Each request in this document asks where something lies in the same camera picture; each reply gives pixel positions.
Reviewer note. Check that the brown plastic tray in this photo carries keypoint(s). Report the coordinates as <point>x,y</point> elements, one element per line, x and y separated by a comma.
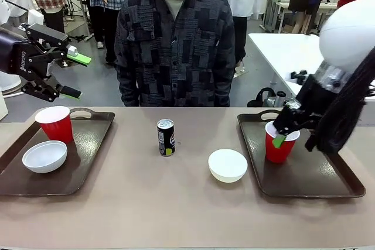
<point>82,159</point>
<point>307,179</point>

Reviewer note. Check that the grey-white bowl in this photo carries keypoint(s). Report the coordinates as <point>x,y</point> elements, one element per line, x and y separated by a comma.
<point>44,157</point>

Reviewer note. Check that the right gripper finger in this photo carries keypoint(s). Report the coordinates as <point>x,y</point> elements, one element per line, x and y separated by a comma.
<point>285,121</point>
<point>309,119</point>

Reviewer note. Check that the cream-white bowl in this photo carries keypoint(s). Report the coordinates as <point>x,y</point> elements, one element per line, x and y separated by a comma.
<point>227,166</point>

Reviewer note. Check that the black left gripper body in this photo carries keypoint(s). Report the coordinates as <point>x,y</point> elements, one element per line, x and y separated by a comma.
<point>14,54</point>

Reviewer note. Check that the red plastic cup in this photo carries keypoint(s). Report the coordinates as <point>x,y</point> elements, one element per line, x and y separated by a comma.
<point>57,128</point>
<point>278,153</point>

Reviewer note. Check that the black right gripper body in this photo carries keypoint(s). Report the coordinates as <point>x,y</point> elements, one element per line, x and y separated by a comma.
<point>312,95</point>

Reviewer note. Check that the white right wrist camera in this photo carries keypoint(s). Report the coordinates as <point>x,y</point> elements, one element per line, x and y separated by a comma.
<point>300,75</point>

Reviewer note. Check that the black tripod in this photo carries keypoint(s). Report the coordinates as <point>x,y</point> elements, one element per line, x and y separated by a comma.
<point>73,7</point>

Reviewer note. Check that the white background workbench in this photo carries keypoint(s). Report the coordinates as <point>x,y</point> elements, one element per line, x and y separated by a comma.
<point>275,7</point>

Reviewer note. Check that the person in patchwork shirt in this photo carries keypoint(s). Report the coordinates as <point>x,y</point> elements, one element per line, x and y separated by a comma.
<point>175,56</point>

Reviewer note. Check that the black can with red logo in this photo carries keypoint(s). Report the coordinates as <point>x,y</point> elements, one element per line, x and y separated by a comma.
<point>165,136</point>

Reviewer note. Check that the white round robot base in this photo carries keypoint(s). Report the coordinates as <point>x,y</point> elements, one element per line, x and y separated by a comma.
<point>8,84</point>

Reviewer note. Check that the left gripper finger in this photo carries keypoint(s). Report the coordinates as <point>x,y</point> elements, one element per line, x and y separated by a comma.
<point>44,89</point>
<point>47,34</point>

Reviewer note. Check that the large white table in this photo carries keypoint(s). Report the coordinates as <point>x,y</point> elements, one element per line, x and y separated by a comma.
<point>278,54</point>

